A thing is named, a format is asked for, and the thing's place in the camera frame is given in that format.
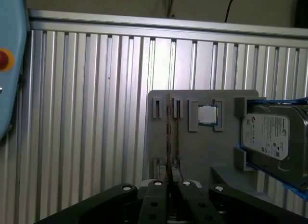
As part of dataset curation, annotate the black wall cable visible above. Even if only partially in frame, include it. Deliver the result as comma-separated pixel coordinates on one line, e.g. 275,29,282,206
223,0,239,23

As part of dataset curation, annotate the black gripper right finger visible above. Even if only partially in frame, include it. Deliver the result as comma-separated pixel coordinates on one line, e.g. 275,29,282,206
171,162,308,224

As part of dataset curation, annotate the hard disk in blue carrier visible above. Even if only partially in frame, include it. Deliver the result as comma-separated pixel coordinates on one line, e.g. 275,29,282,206
237,96,308,198

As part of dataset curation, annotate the silver CPU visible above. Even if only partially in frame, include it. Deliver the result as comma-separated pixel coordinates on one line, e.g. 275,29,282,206
197,105,219,125

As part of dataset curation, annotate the blue RAM stick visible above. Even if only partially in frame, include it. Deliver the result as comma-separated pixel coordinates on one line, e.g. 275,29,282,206
165,92,173,186

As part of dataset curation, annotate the pale blue teach pendant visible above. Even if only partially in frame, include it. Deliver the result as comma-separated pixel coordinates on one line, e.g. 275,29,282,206
0,0,31,144

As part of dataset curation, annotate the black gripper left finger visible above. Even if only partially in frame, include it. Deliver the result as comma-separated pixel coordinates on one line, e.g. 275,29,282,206
33,162,168,224

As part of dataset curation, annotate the grey parts rack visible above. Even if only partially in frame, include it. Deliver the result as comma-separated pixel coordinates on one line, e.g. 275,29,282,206
146,89,268,193

